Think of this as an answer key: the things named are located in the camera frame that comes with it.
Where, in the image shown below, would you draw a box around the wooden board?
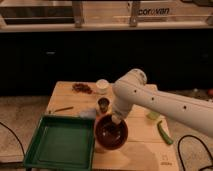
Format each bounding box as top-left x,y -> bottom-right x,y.
47,81 -> 179,171

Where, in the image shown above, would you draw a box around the wooden crate with lettering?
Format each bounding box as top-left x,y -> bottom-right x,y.
0,0 -> 213,33

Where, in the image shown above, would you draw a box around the thin wooden stick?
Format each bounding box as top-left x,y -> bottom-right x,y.
53,106 -> 74,113

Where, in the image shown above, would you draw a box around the black cable right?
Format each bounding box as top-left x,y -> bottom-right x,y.
177,134 -> 213,171

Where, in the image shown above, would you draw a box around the green plastic tray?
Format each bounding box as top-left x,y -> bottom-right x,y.
23,115 -> 95,171

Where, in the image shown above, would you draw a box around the brown ceramic bowl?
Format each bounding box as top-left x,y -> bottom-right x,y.
94,115 -> 128,150

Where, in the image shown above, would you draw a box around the pile of dark red food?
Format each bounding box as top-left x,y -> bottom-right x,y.
72,83 -> 92,94

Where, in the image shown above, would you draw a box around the white cup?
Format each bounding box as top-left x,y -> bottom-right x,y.
96,79 -> 109,95

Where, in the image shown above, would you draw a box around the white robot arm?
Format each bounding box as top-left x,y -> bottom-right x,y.
112,69 -> 213,138

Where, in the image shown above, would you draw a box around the clutter items on floor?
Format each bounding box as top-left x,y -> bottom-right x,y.
192,88 -> 213,102

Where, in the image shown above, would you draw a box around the black cable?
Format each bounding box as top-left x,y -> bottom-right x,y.
177,134 -> 213,171
0,121 -> 26,158

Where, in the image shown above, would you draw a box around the black cable left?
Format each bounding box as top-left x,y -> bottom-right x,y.
0,121 -> 26,158

